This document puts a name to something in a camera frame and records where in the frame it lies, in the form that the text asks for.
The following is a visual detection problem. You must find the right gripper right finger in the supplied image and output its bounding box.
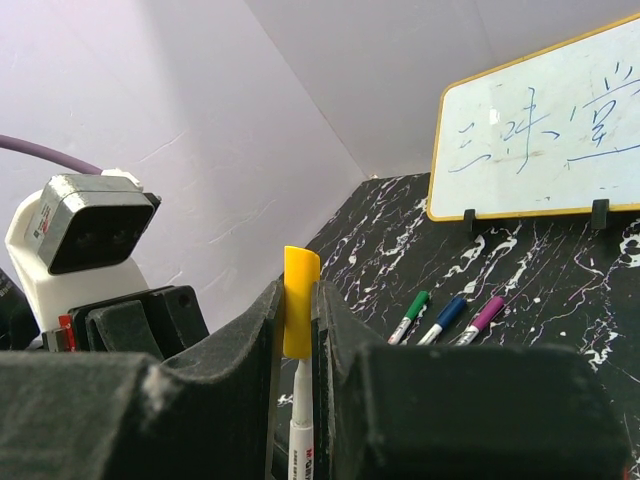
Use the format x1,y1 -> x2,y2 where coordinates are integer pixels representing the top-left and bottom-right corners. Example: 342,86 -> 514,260
313,281 -> 630,479

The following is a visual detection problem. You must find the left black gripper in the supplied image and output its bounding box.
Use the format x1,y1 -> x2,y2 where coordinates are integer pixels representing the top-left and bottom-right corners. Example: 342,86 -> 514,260
1,273 -> 209,360

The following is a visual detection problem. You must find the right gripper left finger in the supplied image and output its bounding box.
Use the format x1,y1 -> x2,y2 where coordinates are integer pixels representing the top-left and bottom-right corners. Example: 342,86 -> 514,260
1,281 -> 284,479

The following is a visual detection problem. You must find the blue pen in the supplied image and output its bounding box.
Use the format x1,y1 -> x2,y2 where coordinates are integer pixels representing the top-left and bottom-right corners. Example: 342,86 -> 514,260
417,296 -> 467,346

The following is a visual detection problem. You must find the yellow pen cap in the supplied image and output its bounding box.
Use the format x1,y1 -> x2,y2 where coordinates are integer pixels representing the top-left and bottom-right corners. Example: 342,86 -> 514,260
283,246 -> 320,360

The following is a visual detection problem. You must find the yellow pen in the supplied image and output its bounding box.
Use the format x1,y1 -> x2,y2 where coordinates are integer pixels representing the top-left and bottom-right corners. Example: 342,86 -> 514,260
287,359 -> 314,480

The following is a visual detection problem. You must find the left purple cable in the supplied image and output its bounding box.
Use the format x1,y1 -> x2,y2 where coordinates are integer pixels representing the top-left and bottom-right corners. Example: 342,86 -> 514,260
0,133 -> 104,176

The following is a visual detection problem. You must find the green pen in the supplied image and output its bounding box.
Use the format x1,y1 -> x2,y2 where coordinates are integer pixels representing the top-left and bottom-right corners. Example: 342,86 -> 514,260
387,290 -> 430,345

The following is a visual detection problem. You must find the white board with yellow frame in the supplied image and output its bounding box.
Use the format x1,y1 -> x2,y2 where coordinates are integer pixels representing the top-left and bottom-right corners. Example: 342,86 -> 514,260
426,16 -> 639,222

